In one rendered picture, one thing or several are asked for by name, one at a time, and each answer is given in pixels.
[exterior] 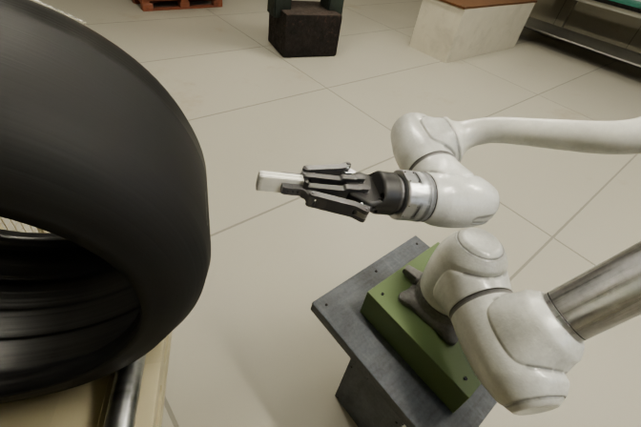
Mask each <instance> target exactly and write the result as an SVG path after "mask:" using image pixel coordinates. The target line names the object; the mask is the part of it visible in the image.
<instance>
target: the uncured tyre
mask: <svg viewBox="0 0 641 427"><path fill-rule="evenodd" d="M205 192H206V197H205ZM206 206H207V214H206ZM0 216H1V217H4V218H7V219H11V220H14V221H18V222H21V223H24V224H27V225H30V226H33V227H35V228H38V229H41V230H44V231H47V232H48V233H23V232H15V231H8V230H2V229H0V404H1V403H8V402H14V401H18V400H23V399H29V398H33V397H41V396H45V395H49V394H53V393H57V392H61V391H64V390H68V389H71V388H73V387H77V386H80V385H83V384H86V383H89V382H91V381H94V380H97V379H99V378H101V377H103V376H107V375H109V374H112V373H114V372H116V371H118V370H120V369H122V368H124V367H126V366H128V365H130V364H131V363H133V362H135V361H136V360H138V359H140V358H141V357H143V356H145V355H146V354H147V353H149V352H150V351H151V350H152V349H153V348H154V347H155V346H156V345H157V344H159V343H160V342H161V341H162V340H163V339H164V338H165V337H166V336H167V335H168V334H169V333H170V332H171V331H172V330H173V329H175V328H176V327H177V326H178V325H179V324H180V323H181V322H182V321H183V320H184V319H185V318H186V317H187V315H188V314H189V313H190V312H191V311H192V310H193V309H194V307H195V306H196V303H197V301H198V299H199V297H200V295H201V293H202V290H203V287H204V283H205V280H206V276H207V274H208V270H209V267H210V261H211V235H210V219H209V203H208V188H207V173H206V165H205V160H204V156H203V152H202V149H201V147H200V145H199V142H198V140H197V137H196V134H195V132H194V130H193V128H192V127H191V125H190V123H189V121H188V120H187V118H186V116H185V115H184V113H183V111H182V110H181V108H180V107H179V105H178V104H177V103H176V101H175V100H174V98H173V97H172V96H171V95H170V94H169V93H168V91H167V90H166V89H165V88H164V87H163V86H162V85H161V83H160V82H159V81H158V80H157V79H156V78H155V77H154V76H153V75H152V74H151V73H150V72H149V71H148V70H146V69H145V68H144V67H143V66H142V65H141V64H140V63H138V62H137V61H136V60H135V59H134V58H132V57H131V56H130V55H129V54H128V53H126V52H125V51H124V50H122V49H121V48H119V47H118V46H117V45H116V44H114V43H113V42H111V41H110V40H108V39H107V38H105V37H104V36H102V35H100V34H99V33H97V32H96V31H94V30H91V29H90V28H88V27H86V26H84V25H83V24H81V23H79V22H77V21H75V20H73V19H71V18H70V17H68V16H66V15H64V14H62V13H60V12H58V11H56V10H52V9H50V8H48V7H45V6H43V5H40V4H38V3H35V2H33V1H31V0H0ZM207 223H208V226H207Z"/></svg>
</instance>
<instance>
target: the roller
mask: <svg viewBox="0 0 641 427"><path fill-rule="evenodd" d="M145 359H146V355H145V356H143V357H141V358H140V359H138V360H136V361H135V362H133V363H131V364H130V365H128V366H126V367H124V368H122V369H120V370H118V371H116V372H115V374H114V382H113V387H112V390H111V395H110V399H109V404H108V408H107V413H106V417H105V421H104V426H103V427H134V425H135V419H136V412H137V406H138V401H139V395H140V389H141V383H142V378H143V371H144V365H145Z"/></svg>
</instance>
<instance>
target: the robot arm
mask: <svg viewBox="0 0 641 427"><path fill-rule="evenodd" d="M390 138H391V144H392V150H393V154H394V157H395V159H396V162H397V164H398V166H399V168H400V169H399V170H396V171H395V172H393V173H391V172H383V171H375V172H373V173H371V174H365V173H360V172H354V171H353V170H352V169H351V168H350V167H351V163H350V162H344V163H341V164H329V165H305V166H303V167H302V170H301V173H286V172H282V173H276V172H267V171H258V178H257V182H256V190H257V191H264V192H274V193H282V194H288V195H297V196H300V197H301V198H303V199H304V200H305V201H306V202H305V205H306V206H307V207H311V208H315V209H319V210H323V211H327V212H330V213H334V214H341V215H345V216H349V217H352V218H354V219H356V220H358V221H360V222H364V221H365V219H366V218H367V216H368V214H369V212H371V213H373V214H384V215H389V216H390V217H391V218H393V219H395V220H407V221H414V222H424V223H426V224H428V225H431V226H436V227H442V228H467V229H463V230H460V231H456V232H455V233H453V234H451V235H449V236H448V237H447V238H445V239H444V240H443V241H442V242H441V243H440V244H439V246H438V247H437V248H436V250H435V251H434V253H433V254H432V256H431V257H430V258H429V260H428V262H427V264H426V266H425V268H424V271H423V272H420V271H419V270H417V269H415V268H413V267H411V266H410V265H407V266H406V267H405V269H403V274H404V275H405V276H406V277H407V278H408V279H409V281H410V282H411V283H412V285H411V286H410V287H409V288H408V289H407V290H405V291H403V292H401V293H400V294H399V296H398V300H399V301H400V303H402V304H403V305H404V306H406V307H408V308H409V309H411V310H412V311H413V312H414V313H415V314H416V315H418V316H419V317H420V318H421V319H422V320H423V321H425V322H426V323H427V324H428V325H429V326H430V327H431V328H433V329H434V330H435V331H436V332H437V333H438V334H439V335H440V336H441V337H442V338H443V340H444V341H445V342H446V343H447V344H448V345H451V346H453V345H455V344H456V343H457V342H458V340H459V342H460V345H461V347H462V349H463V351H464V353H465V357H466V359H467V361H468V362H469V364H470V366H471V368H472V370H473V372H474V373H475V375H476V377H477V378H478V379H479V380H480V382H481V383H482V384H483V386H484V387H485V388H486V390H487V391H488V392H489V393H490V395H491V396H492V397H493V398H494V399H495V400H496V401H497V402H498V403H499V404H501V405H503V406H504V407H505V408H506V409H508V410H509V411H510V412H511V413H512V414H514V415H517V416H527V415H534V414H540V413H543V412H547V411H551V410H554V409H556V408H558V407H560V406H561V404H562V403H563V401H564V399H565V398H566V397H567V396H568V393H569V385H570V384H569V380H568V378H567V376H566V373H568V372H569V371H570V370H571V369H572V368H573V367H574V366H575V365H576V364H577V363H578V362H580V361H581V359H582V356H583V353H584V349H585V343H584V341H585V340H587V339H589V338H591V337H593V336H597V335H599V334H601V333H603V332H605V331H606V330H609V329H611V328H613V327H615V326H617V325H619V324H621V323H624V322H626V321H628V320H630V319H632V318H634V317H637V316H639V315H641V241H639V242H638V243H636V244H634V245H632V246H630V247H629V248H627V249H626V250H624V251H622V252H620V253H619V254H616V255H614V256H612V257H611V258H609V259H607V260H605V261H603V262H601V263H600V264H598V265H596V266H594V267H592V268H591V269H589V270H587V271H585V272H583V273H581V274H579V275H578V276H576V277H574V278H573V279H571V280H569V281H567V282H565V283H563V284H562V285H560V286H558V287H556V288H554V289H553V290H551V291H549V292H547V293H544V292H540V291H535V290H527V289H525V290H523V291H521V292H516V293H514V292H513V291H512V288H511V284H510V280H509V276H508V272H507V267H508V261H507V254H506V251H505V248H504V246H503V245H502V244H501V242H500V241H499V240H498V239H497V238H496V237H495V236H494V235H493V234H491V233H489V232H487V231H485V230H482V229H478V228H470V227H476V226H480V225H484V224H486V223H487V221H488V220H490V219H491V218H492V217H493V215H495V214H496V212H497V211H498V209H499V205H500V197H499V194H498V191H497V190H496V189H495V188H494V187H493V186H492V185H491V184H490V183H489V182H487V181H486V180H484V179H483V178H482V177H480V176H477V175H474V174H473V172H471V171H470V170H468V169H467V168H466V167H464V166H463V165H462V164H461V163H460V162H461V161H462V158H463V155H464V154H465V152H466V151H467V150H469V149H471V148H473V147H475V146H478V145H482V144H488V143H504V144H513V145H521V146H530V147H537V148H546V149H554V150H561V151H570V152H578V153H596V154H635V153H641V116H639V117H636V118H632V119H626V120H616V121H589V120H568V119H548V118H527V117H500V116H497V117H482V118H475V119H469V120H464V121H453V120H451V119H449V118H448V117H446V116H445V117H431V116H427V115H425V114H423V113H418V112H410V113H406V114H404V115H403V116H401V117H400V118H399V119H398V120H397V121H396V122H395V123H394V125H393V127H392V130H391V134H390ZM315 199H316V201H315Z"/></svg>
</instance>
